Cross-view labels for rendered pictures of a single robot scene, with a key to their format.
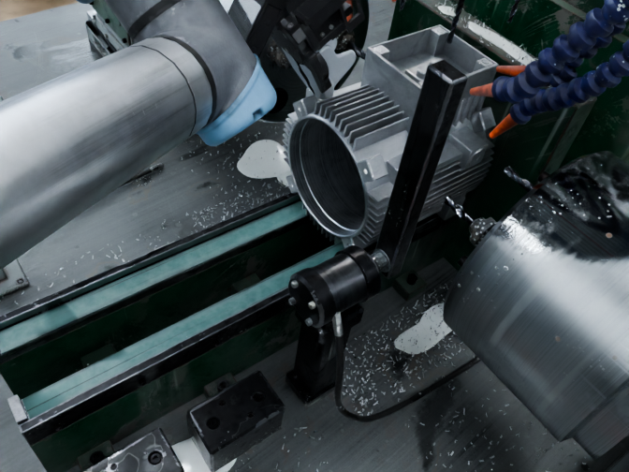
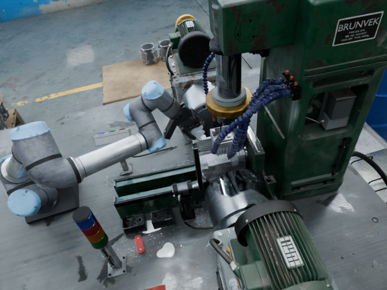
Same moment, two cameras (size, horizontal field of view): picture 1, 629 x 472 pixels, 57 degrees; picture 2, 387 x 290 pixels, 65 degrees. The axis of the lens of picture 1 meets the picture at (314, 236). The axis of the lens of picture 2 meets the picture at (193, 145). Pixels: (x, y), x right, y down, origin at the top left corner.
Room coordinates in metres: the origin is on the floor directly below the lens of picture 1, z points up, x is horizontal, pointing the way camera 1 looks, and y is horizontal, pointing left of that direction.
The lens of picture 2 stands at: (-0.20, -0.56, 2.03)
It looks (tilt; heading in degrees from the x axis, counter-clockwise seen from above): 45 degrees down; 38
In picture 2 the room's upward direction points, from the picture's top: 8 degrees counter-clockwise
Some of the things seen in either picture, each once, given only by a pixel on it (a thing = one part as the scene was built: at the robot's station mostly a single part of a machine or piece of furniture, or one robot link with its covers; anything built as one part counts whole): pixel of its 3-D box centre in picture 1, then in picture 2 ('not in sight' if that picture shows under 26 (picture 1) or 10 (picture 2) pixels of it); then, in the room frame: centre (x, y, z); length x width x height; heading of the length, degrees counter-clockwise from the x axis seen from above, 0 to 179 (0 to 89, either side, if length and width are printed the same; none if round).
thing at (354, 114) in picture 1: (386, 152); (218, 156); (0.59, -0.07, 1.01); 0.20 x 0.19 x 0.19; 133
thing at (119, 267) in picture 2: not in sight; (101, 243); (0.02, 0.11, 1.01); 0.08 x 0.08 x 0.42; 43
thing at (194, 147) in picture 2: (410, 185); (197, 168); (0.42, -0.08, 1.12); 0.04 x 0.03 x 0.26; 133
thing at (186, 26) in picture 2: not in sight; (187, 60); (1.05, 0.37, 1.16); 0.33 x 0.26 x 0.42; 43
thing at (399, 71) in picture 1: (425, 81); (226, 140); (0.62, -0.10, 1.11); 0.12 x 0.11 x 0.07; 133
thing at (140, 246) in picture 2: not in sight; (139, 244); (0.14, 0.08, 0.81); 0.09 x 0.03 x 0.02; 51
